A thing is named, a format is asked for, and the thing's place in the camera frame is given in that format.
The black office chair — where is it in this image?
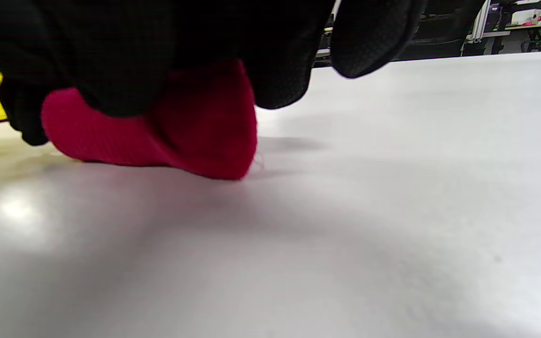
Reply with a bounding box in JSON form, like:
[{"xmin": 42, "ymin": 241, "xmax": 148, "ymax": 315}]
[{"xmin": 395, "ymin": 0, "xmax": 487, "ymax": 61}]

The pink sock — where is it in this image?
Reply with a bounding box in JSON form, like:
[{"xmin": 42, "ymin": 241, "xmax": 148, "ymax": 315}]
[{"xmin": 41, "ymin": 60, "xmax": 258, "ymax": 180}]

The person's left hand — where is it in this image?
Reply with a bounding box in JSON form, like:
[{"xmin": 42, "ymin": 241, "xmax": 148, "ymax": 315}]
[{"xmin": 0, "ymin": 75, "xmax": 50, "ymax": 146}]

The background workbench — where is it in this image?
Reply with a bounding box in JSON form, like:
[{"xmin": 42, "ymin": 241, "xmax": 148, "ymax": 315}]
[{"xmin": 463, "ymin": 0, "xmax": 541, "ymax": 57}]

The person's right hand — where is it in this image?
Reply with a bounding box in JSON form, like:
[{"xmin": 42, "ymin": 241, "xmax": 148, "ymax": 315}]
[{"xmin": 0, "ymin": 0, "xmax": 428, "ymax": 118}]

